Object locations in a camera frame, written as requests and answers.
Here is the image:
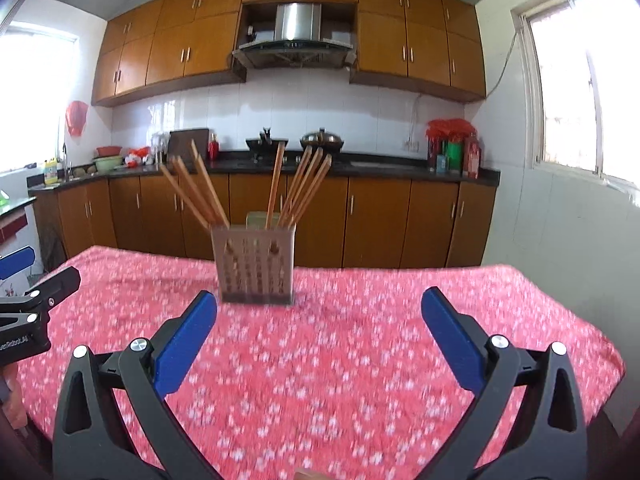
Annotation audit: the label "yellow dish soap bottle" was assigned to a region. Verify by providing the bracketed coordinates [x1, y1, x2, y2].
[43, 158, 58, 185]

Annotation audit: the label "dark cutting board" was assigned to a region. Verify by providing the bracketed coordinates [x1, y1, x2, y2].
[167, 128, 209, 162]

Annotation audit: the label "bamboo chopstick pair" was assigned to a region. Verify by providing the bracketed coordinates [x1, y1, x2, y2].
[285, 148, 323, 228]
[278, 146, 312, 228]

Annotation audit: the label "steel range hood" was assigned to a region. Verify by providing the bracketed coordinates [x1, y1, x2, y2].
[232, 2, 357, 70]

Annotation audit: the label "window with frame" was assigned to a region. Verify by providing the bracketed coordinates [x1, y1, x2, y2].
[513, 0, 639, 193]

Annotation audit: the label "brown lower kitchen cabinets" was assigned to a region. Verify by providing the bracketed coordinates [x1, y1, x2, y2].
[29, 174, 497, 270]

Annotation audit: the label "brown upper kitchen cabinets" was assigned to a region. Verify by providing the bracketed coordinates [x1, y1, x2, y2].
[92, 0, 486, 106]

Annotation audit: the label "red white items on counter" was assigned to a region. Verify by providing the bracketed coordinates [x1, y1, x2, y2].
[124, 146, 151, 168]

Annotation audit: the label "red bag with bottles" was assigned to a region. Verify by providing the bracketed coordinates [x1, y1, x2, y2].
[425, 118, 482, 179]

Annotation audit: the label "black wok with lid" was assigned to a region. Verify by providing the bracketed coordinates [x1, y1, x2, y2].
[299, 128, 344, 155]

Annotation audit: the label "black wok left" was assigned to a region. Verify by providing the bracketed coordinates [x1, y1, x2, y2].
[245, 127, 288, 156]

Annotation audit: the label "person's left hand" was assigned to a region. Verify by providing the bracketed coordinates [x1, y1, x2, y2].
[1, 363, 28, 430]

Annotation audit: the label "green basin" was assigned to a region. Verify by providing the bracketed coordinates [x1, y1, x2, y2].
[93, 155, 124, 174]

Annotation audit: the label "red bottle on counter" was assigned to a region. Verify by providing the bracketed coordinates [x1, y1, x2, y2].
[207, 132, 220, 162]

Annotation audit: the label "perforated metal utensil holder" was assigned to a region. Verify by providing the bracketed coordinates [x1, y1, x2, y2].
[210, 224, 296, 306]

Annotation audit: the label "red floral tablecloth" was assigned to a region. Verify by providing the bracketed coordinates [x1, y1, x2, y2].
[18, 247, 625, 479]

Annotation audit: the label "red plastic bag hanging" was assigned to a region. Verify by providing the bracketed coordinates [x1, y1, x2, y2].
[65, 101, 89, 138]

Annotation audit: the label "brown kitchen cabinets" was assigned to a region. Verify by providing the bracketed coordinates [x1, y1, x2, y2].
[92, 0, 486, 106]
[29, 174, 497, 270]

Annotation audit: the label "red basin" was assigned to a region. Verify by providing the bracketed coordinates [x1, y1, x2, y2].
[96, 145, 122, 158]

